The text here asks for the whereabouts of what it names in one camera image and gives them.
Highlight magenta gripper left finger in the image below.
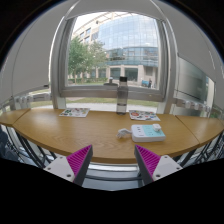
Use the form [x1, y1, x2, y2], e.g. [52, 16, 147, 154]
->
[45, 145, 93, 186]

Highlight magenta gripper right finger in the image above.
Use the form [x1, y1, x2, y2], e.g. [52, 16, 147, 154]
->
[134, 145, 182, 185]

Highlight white charger plug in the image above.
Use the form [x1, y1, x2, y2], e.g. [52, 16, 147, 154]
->
[152, 124, 161, 132]

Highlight white power strip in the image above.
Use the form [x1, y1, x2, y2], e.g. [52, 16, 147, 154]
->
[131, 124, 166, 143]

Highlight right sticker sheet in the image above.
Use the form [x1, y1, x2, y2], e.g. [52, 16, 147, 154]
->
[129, 110, 159, 121]

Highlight sticker sheet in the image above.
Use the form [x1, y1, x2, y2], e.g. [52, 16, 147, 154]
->
[129, 110, 159, 121]
[61, 108, 90, 117]

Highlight left sticker sheet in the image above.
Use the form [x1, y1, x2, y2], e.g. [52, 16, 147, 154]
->
[61, 108, 90, 117]

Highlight clear water bottle black cap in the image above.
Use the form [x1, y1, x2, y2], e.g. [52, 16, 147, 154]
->
[116, 77, 128, 115]

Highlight white roller blind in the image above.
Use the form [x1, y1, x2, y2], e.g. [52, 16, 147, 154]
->
[11, 13, 64, 98]

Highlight white power strip cable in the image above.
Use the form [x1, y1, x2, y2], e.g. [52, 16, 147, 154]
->
[115, 128, 133, 140]

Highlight grey window frame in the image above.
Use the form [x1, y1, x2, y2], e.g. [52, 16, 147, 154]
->
[49, 17, 177, 114]

